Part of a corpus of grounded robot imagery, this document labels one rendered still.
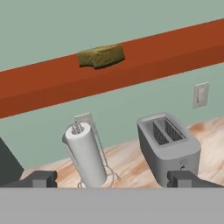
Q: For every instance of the dark grey appliance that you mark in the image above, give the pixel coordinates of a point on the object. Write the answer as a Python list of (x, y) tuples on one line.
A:
[(8, 166)]

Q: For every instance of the yellow-green sponge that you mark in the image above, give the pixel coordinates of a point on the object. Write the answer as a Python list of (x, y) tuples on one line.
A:
[(100, 56)]

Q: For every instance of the reddish brown wooden shelf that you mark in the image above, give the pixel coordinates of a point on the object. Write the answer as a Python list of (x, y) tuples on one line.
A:
[(163, 58)]

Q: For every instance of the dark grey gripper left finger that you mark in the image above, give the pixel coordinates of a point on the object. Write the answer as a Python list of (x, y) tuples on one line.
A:
[(38, 179)]

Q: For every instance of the white paper towel roll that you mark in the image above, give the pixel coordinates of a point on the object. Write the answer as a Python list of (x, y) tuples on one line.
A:
[(86, 156)]

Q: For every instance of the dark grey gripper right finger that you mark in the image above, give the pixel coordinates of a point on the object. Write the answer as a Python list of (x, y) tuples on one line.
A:
[(183, 179)]

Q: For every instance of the grey two-slot toaster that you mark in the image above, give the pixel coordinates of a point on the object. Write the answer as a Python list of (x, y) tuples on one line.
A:
[(169, 147)]

